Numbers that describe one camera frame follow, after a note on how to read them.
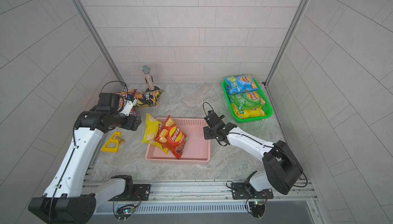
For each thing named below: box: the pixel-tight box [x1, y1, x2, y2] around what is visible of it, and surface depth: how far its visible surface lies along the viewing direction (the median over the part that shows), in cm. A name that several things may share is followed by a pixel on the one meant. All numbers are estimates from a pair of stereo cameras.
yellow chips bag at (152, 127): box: [141, 113, 169, 155], surface depth 77 cm
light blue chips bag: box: [224, 74, 260, 95], surface depth 101 cm
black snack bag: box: [132, 89, 164, 108], surface depth 101 cm
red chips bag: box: [153, 115, 188, 160], surface depth 80 cm
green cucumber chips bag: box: [228, 91, 266, 113], surface depth 93 cm
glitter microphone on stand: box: [141, 64, 161, 93], surface depth 93 cm
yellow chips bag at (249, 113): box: [230, 102, 267, 119], surface depth 95 cm
